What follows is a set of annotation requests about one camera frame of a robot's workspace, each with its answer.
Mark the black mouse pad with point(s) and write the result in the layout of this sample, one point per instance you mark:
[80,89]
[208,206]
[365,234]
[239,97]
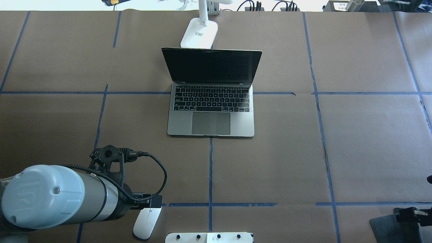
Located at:
[386,229]

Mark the white wireless mouse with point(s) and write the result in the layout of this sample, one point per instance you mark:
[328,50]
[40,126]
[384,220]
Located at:
[145,222]

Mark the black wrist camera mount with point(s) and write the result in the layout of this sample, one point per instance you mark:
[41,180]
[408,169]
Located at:
[110,161]

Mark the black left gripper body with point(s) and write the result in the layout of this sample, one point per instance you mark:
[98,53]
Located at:
[123,202]

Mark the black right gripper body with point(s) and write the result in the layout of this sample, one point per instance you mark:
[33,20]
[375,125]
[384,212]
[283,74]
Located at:
[412,215]

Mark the grey laptop computer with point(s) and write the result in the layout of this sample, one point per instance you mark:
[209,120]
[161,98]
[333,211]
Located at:
[212,92]

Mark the black power strip plugs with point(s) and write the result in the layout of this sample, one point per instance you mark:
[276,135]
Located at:
[266,5]

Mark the orange black tool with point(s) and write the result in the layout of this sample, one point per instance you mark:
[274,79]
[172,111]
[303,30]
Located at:
[113,2]

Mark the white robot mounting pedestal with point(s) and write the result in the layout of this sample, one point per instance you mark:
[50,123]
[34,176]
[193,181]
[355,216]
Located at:
[210,237]

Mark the silver metal cylinder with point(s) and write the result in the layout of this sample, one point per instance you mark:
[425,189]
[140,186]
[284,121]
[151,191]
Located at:
[354,5]

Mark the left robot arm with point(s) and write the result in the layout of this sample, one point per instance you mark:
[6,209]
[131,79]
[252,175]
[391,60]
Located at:
[46,196]

